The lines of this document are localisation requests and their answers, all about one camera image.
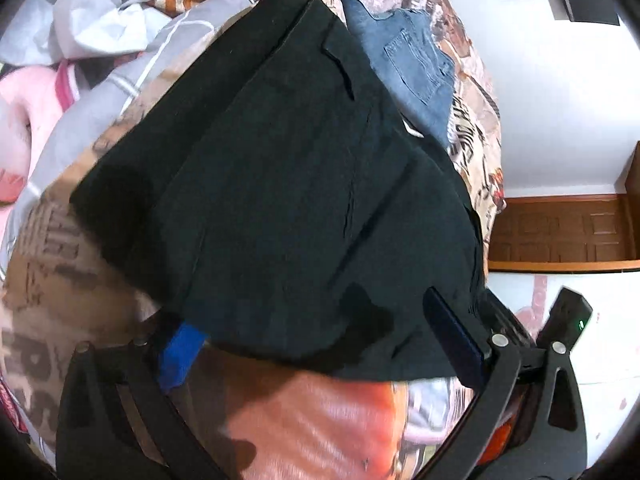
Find brown wooden door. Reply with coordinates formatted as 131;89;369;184
487;194;637;273

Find black pants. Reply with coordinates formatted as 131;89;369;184
70;0;488;383

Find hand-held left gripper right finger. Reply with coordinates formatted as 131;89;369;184
422;287;588;480

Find grey checked quilt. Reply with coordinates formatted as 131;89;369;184
0;0;281;271

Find pink plush pillow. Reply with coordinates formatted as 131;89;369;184
0;60;81;206

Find white wardrobe sliding door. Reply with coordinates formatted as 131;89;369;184
480;271;640;466

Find blue jeans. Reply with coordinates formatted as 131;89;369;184
339;0;457;148

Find printed bed sheet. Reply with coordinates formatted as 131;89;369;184
0;0;508;480

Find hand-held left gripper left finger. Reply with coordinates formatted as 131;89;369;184
55;317;226;480

